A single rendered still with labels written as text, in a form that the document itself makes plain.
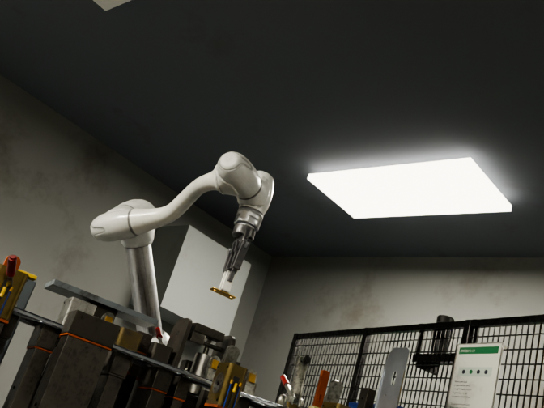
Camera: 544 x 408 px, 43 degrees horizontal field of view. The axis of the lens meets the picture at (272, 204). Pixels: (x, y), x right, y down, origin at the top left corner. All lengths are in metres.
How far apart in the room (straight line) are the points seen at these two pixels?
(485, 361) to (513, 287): 2.80
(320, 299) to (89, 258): 2.08
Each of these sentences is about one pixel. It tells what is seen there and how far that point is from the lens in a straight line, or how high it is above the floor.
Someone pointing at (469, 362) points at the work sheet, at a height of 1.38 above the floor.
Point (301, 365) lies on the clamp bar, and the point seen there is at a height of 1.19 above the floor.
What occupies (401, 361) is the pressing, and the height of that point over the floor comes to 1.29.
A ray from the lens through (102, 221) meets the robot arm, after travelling 2.58.
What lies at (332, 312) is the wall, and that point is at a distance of 6.09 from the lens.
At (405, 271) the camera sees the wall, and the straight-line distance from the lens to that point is 5.85.
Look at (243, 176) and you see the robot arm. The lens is 2.20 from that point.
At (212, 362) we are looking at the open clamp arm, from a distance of 2.29.
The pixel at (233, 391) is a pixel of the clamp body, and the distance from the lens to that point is 1.92.
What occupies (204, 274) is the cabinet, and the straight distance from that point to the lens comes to 5.67.
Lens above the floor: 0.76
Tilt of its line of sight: 22 degrees up
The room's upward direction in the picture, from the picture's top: 18 degrees clockwise
